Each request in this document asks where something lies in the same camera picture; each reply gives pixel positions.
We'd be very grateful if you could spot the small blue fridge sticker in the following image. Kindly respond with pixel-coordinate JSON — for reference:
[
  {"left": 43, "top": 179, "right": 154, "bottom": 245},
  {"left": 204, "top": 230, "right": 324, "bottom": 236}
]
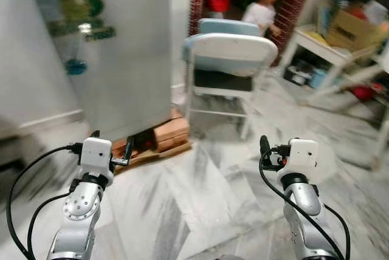
[{"left": 65, "top": 59, "right": 88, "bottom": 76}]

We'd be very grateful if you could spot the red brick stack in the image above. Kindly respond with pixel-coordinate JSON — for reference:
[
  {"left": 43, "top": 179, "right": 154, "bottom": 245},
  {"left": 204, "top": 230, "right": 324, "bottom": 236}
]
[{"left": 128, "top": 114, "right": 191, "bottom": 152}]

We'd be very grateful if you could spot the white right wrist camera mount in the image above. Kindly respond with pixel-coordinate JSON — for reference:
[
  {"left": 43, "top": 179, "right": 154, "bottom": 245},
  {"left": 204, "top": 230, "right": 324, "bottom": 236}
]
[{"left": 287, "top": 139, "right": 319, "bottom": 179}]

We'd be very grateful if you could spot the silver fridge door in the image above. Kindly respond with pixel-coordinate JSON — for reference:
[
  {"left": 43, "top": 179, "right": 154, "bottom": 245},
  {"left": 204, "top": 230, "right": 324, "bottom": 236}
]
[{"left": 29, "top": 0, "right": 174, "bottom": 143}]

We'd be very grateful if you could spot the round green fridge sticker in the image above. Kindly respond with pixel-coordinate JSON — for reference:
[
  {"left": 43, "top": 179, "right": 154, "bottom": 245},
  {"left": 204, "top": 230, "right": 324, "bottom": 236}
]
[{"left": 60, "top": 0, "right": 105, "bottom": 24}]

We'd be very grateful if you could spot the light blue chair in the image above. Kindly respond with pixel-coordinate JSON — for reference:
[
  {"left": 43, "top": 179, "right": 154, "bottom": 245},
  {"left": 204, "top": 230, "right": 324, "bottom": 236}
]
[{"left": 197, "top": 18, "right": 263, "bottom": 38}]

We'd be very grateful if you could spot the wide green fridge sticker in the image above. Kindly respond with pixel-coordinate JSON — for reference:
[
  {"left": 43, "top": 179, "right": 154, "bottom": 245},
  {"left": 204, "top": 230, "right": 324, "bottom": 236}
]
[{"left": 49, "top": 22, "right": 117, "bottom": 43}]

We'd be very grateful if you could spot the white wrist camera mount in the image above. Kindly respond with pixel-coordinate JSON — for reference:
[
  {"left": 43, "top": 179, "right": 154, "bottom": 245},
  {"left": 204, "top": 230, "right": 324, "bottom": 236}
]
[
  {"left": 287, "top": 139, "right": 319, "bottom": 179},
  {"left": 80, "top": 137, "right": 114, "bottom": 179}
]

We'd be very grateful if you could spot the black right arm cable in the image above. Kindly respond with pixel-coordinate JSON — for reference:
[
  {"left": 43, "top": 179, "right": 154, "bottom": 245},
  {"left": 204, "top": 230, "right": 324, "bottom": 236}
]
[
  {"left": 323, "top": 204, "right": 351, "bottom": 258},
  {"left": 259, "top": 149, "right": 346, "bottom": 260}
]

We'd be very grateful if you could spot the white low table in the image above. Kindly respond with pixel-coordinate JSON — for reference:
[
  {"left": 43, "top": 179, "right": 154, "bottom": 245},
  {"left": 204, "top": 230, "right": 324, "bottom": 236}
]
[{"left": 278, "top": 24, "right": 389, "bottom": 98}]

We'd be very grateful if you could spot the child in white shirt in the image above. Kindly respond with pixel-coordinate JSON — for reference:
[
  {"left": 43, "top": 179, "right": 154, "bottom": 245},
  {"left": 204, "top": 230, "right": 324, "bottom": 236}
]
[{"left": 242, "top": 0, "right": 283, "bottom": 37}]

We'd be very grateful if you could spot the white folding chair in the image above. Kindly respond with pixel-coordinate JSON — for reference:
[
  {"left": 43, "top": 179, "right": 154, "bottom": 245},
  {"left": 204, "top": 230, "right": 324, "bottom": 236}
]
[{"left": 182, "top": 32, "right": 279, "bottom": 140}]

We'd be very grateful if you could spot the red object on floor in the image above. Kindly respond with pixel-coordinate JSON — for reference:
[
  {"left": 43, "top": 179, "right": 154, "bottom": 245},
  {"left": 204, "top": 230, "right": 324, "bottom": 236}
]
[{"left": 351, "top": 84, "right": 376, "bottom": 101}]

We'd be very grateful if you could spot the wooden base board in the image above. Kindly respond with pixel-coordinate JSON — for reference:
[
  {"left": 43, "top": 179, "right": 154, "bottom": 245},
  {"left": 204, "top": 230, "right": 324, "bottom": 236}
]
[{"left": 113, "top": 141, "right": 193, "bottom": 171}]

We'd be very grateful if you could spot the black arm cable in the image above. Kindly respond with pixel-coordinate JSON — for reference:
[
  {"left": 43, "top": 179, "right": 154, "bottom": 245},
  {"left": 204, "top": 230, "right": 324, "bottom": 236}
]
[
  {"left": 6, "top": 143, "right": 83, "bottom": 260},
  {"left": 259, "top": 149, "right": 346, "bottom": 260},
  {"left": 323, "top": 204, "right": 351, "bottom": 258},
  {"left": 27, "top": 192, "right": 72, "bottom": 256}
]

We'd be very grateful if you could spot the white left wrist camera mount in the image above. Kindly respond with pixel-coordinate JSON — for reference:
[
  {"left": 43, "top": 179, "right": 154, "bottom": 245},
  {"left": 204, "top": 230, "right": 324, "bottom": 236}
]
[{"left": 80, "top": 137, "right": 114, "bottom": 179}]

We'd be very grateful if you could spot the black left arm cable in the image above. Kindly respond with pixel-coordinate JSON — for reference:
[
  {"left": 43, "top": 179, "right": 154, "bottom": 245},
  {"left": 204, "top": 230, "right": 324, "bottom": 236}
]
[
  {"left": 27, "top": 192, "right": 72, "bottom": 256},
  {"left": 6, "top": 143, "right": 83, "bottom": 260}
]

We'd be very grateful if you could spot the brown cardboard box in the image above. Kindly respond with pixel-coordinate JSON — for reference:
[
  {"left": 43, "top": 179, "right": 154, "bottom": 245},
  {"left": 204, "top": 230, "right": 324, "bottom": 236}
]
[{"left": 327, "top": 9, "right": 382, "bottom": 52}]

